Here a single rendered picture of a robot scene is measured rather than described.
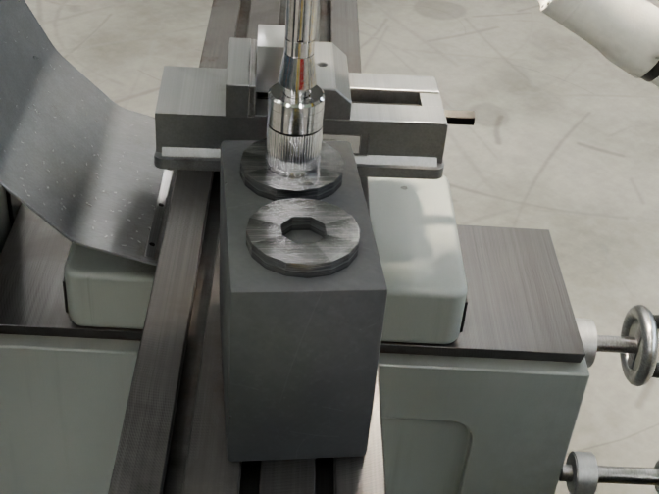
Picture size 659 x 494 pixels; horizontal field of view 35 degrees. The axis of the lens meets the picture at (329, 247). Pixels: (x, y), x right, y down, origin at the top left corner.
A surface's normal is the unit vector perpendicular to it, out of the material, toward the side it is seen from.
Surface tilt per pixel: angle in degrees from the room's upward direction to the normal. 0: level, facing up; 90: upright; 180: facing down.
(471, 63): 0
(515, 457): 90
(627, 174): 0
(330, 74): 0
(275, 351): 90
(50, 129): 45
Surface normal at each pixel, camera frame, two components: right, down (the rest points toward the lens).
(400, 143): 0.04, 0.60
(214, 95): 0.07, -0.80
